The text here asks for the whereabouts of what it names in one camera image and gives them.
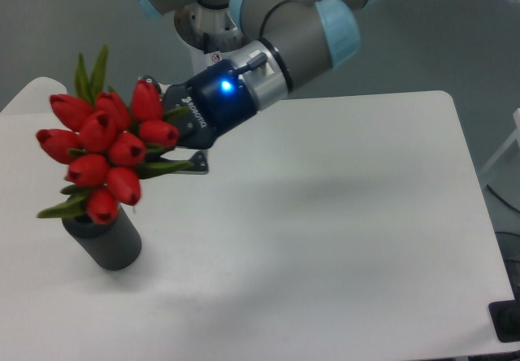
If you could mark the dark grey ribbed vase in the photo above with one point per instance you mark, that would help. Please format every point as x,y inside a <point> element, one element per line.
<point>112,246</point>

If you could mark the white frame at right edge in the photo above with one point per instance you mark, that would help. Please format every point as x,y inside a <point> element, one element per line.
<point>504,154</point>

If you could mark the white rounded side table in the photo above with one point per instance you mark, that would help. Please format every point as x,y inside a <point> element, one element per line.
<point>34,98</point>

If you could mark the black box at table edge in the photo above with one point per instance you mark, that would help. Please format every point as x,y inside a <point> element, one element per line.
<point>505,319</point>

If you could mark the red tulip bouquet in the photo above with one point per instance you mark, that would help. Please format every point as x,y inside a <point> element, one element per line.
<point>108,146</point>

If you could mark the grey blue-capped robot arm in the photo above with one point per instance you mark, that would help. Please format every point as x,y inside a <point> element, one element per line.
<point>268,49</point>

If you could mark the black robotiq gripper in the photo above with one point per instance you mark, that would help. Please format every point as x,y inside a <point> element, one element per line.
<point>218,100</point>

